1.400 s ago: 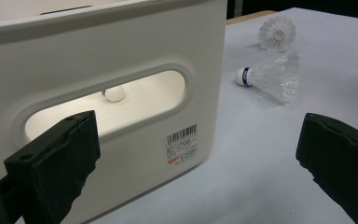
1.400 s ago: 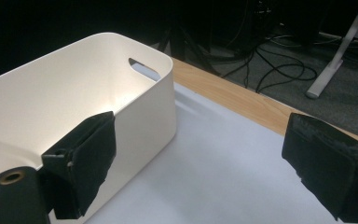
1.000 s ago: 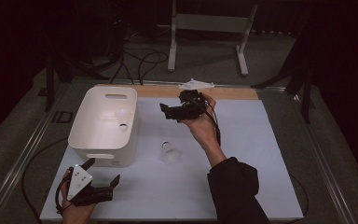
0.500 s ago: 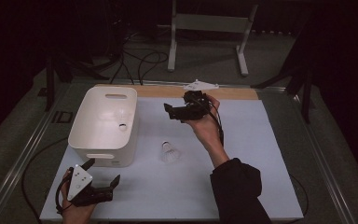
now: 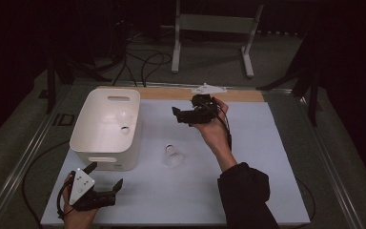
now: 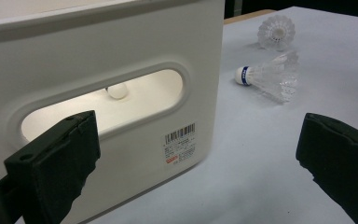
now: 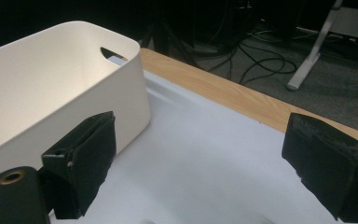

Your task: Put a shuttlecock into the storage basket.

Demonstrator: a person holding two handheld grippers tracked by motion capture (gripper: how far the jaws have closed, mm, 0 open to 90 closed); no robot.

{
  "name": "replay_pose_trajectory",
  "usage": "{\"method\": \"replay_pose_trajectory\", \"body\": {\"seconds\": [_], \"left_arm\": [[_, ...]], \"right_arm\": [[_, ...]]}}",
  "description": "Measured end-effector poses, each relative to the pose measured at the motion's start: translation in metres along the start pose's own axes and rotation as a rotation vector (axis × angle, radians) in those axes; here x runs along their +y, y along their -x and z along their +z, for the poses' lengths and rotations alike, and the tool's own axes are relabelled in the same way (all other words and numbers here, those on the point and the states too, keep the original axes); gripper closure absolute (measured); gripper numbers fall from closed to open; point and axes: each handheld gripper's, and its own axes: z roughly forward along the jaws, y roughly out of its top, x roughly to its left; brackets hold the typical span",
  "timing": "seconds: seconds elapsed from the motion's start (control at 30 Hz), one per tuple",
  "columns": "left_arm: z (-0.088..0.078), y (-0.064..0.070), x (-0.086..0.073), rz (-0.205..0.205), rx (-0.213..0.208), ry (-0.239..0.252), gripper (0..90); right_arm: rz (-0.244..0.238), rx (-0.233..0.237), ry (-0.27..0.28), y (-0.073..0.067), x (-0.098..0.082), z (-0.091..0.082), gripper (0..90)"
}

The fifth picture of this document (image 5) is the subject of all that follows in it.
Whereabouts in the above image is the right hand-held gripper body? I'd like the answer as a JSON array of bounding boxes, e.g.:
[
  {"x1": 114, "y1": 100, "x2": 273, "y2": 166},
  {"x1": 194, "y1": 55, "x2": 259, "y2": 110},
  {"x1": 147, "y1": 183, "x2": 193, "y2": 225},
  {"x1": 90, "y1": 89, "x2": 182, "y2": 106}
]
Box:
[{"x1": 176, "y1": 82, "x2": 228, "y2": 126}]

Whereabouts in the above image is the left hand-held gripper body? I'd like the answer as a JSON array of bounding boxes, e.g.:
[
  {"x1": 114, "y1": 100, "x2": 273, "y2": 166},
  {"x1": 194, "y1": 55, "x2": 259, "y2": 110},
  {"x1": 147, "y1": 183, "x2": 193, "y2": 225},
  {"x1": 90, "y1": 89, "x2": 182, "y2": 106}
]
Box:
[{"x1": 67, "y1": 167, "x2": 117, "y2": 213}]

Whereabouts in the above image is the white plastic storage bin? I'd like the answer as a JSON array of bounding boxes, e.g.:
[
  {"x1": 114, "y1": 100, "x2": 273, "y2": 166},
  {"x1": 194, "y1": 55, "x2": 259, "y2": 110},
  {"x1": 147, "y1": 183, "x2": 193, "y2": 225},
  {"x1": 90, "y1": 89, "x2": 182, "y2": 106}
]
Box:
[{"x1": 69, "y1": 88, "x2": 142, "y2": 172}]

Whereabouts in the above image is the person's right hand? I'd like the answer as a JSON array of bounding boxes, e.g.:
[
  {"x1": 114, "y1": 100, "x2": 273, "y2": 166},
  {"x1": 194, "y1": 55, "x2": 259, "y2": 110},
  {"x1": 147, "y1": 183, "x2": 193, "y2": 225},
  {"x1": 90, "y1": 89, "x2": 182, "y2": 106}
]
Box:
[{"x1": 190, "y1": 97, "x2": 234, "y2": 159}]

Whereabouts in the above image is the person's left hand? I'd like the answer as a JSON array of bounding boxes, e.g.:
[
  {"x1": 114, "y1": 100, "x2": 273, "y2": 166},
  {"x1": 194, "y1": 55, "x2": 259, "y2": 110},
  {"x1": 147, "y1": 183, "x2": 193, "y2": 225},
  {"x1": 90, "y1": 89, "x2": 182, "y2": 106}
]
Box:
[{"x1": 61, "y1": 173, "x2": 99, "y2": 229}]

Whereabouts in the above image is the pale blue table mat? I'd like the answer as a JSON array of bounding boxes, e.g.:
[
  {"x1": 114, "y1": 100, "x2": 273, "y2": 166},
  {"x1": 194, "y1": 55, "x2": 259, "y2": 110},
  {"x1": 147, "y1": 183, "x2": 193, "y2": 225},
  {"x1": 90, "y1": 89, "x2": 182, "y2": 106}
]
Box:
[{"x1": 40, "y1": 98, "x2": 311, "y2": 227}]

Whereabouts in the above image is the black metal stand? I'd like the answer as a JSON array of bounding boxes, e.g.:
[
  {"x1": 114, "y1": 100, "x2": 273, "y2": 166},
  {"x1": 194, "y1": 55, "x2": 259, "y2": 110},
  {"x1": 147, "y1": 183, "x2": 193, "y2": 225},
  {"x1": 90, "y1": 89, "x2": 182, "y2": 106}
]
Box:
[
  {"x1": 46, "y1": 53, "x2": 112, "y2": 115},
  {"x1": 256, "y1": 28, "x2": 323, "y2": 128}
]

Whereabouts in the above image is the white metal stand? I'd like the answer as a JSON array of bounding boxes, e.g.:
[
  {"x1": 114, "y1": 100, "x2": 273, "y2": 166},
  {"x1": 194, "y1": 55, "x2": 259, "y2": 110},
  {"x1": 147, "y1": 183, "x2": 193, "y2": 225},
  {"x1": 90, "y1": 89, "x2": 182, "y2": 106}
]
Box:
[{"x1": 160, "y1": 0, "x2": 265, "y2": 79}]

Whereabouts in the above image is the left hand-held gripper black cable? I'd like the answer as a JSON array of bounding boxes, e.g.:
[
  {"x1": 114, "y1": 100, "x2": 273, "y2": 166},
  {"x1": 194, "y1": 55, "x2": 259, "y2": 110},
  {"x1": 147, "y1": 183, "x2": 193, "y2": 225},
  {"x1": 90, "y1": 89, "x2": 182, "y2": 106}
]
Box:
[{"x1": 56, "y1": 180, "x2": 77, "y2": 220}]

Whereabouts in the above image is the hand-held gripper black cable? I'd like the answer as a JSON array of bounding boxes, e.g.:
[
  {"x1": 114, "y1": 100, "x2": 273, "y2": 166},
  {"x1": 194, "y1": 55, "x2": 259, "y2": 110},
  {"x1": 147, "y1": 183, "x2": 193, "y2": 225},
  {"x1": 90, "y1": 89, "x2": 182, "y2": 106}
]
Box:
[
  {"x1": 56, "y1": 180, "x2": 77, "y2": 220},
  {"x1": 199, "y1": 101, "x2": 233, "y2": 152}
]

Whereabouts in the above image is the right hand-held gripper black cable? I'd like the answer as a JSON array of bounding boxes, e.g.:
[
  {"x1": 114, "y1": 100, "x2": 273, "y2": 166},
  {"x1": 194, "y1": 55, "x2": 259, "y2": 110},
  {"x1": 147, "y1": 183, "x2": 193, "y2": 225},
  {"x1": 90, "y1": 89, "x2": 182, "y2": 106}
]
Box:
[{"x1": 199, "y1": 101, "x2": 233, "y2": 152}]

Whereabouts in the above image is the black floor cable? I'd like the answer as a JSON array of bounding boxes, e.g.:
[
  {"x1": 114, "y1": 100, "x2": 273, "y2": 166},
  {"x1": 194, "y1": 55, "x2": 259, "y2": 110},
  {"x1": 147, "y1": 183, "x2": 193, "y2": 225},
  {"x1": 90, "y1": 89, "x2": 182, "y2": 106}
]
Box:
[
  {"x1": 112, "y1": 52, "x2": 138, "y2": 88},
  {"x1": 295, "y1": 177, "x2": 316, "y2": 227},
  {"x1": 21, "y1": 139, "x2": 71, "y2": 229},
  {"x1": 140, "y1": 52, "x2": 173, "y2": 88}
]

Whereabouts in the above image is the aluminium frame rail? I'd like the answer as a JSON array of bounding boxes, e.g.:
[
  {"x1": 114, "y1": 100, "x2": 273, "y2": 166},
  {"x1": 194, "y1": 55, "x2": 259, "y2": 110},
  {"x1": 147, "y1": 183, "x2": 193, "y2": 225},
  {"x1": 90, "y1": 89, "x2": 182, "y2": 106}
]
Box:
[
  {"x1": 296, "y1": 94, "x2": 365, "y2": 229},
  {"x1": 0, "y1": 83, "x2": 74, "y2": 229}
]

